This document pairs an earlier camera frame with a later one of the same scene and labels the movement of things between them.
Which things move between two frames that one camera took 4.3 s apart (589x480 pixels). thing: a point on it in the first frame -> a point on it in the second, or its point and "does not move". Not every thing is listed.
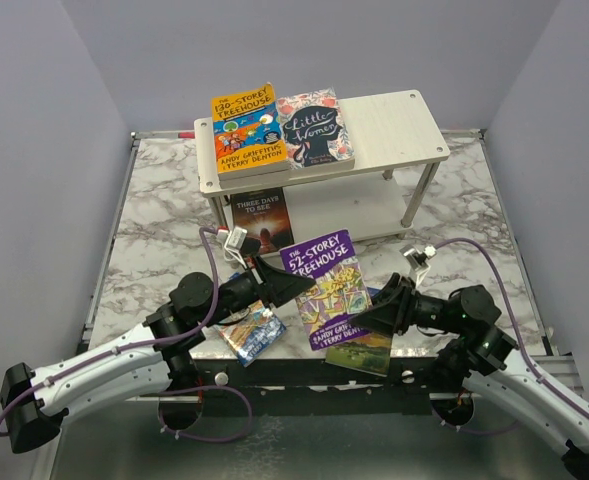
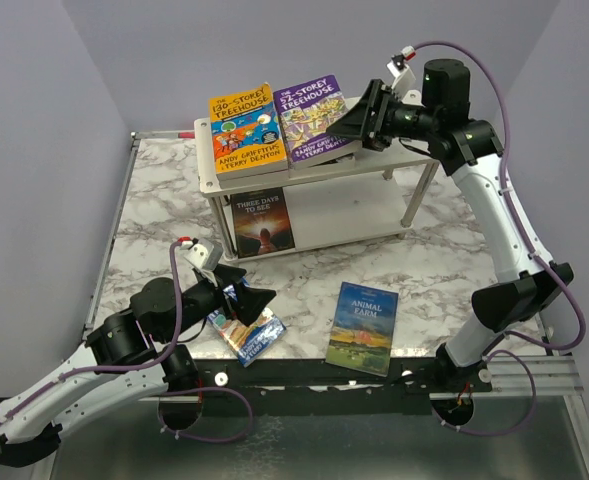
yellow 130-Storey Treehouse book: [248, 133] does not move
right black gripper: [392, 308] -> [361, 123]
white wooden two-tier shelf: [397, 149] does not move
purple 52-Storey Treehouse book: [340, 293] -> [306, 112]
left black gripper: [273, 285] -> [251, 301]
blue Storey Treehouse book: [248, 335] does not move
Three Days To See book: [265, 215] does not move
